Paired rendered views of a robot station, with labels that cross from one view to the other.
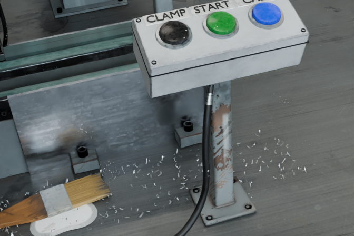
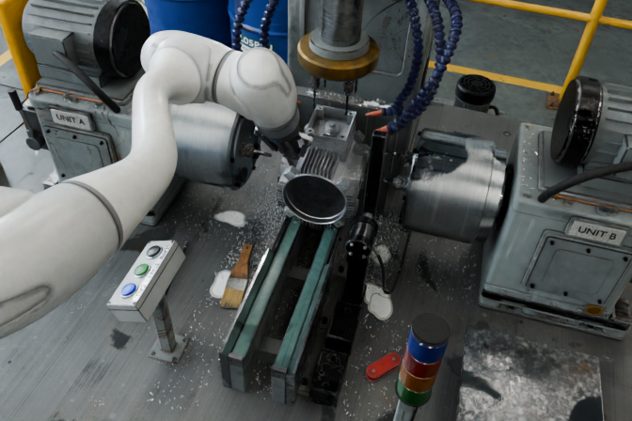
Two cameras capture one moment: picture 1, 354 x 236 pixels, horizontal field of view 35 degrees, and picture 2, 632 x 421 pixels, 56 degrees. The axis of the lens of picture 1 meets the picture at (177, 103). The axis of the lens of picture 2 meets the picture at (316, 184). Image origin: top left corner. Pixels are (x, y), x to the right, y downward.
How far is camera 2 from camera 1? 1.42 m
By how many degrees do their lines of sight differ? 85
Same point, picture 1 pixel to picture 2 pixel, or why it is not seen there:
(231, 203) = (162, 348)
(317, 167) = (143, 409)
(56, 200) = (234, 283)
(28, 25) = not seen: hidden behind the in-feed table
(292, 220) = (128, 367)
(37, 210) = (235, 274)
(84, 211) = (219, 291)
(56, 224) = (221, 279)
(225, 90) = not seen: hidden behind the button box
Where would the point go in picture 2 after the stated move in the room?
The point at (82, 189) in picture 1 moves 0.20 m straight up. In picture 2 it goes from (232, 296) to (227, 241)
